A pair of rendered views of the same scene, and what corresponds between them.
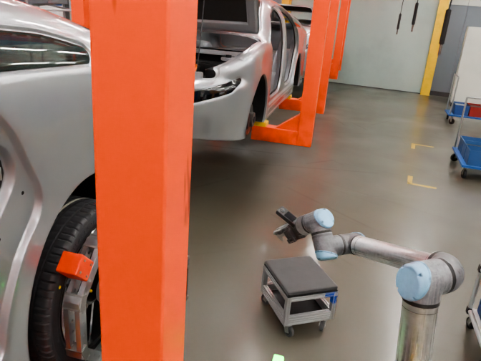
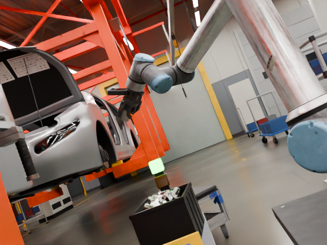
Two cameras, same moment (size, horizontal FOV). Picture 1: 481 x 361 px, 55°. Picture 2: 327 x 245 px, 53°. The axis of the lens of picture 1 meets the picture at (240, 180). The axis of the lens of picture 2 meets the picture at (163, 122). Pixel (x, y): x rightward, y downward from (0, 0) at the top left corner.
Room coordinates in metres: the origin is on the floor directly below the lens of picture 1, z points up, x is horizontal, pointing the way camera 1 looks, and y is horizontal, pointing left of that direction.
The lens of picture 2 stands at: (0.40, -0.06, 0.69)
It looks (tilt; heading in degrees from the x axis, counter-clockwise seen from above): 4 degrees up; 349
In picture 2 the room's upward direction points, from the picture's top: 21 degrees counter-clockwise
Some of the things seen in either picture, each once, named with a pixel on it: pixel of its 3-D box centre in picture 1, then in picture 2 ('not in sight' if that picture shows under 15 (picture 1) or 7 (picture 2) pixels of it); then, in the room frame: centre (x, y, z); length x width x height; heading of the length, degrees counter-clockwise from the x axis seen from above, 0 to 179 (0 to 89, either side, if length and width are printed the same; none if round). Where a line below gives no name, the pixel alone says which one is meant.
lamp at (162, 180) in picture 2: not in sight; (162, 180); (1.44, -0.20, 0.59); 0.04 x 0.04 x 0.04; 78
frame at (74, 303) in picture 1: (112, 288); not in sight; (1.54, 0.47, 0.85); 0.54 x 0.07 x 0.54; 168
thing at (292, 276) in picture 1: (298, 294); (190, 219); (2.62, -0.44, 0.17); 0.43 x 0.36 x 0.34; 20
